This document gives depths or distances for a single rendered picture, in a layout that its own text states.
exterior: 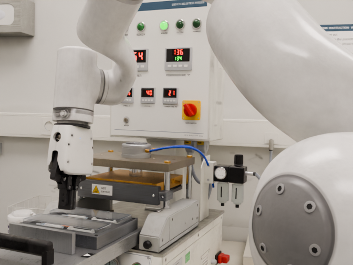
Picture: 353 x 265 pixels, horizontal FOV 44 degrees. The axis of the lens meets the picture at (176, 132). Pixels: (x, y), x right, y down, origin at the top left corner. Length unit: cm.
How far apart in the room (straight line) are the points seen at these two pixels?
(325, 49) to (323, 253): 20
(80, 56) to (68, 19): 96
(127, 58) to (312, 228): 65
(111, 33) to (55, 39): 110
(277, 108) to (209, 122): 82
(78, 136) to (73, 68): 14
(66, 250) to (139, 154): 38
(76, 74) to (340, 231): 72
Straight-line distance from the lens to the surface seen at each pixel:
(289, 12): 43
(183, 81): 124
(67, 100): 90
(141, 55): 130
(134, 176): 115
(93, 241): 86
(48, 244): 78
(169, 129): 126
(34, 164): 193
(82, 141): 91
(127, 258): 99
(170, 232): 101
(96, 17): 78
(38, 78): 191
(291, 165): 28
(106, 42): 81
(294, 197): 27
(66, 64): 92
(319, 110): 40
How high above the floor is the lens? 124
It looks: 3 degrees down
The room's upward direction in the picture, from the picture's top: 1 degrees clockwise
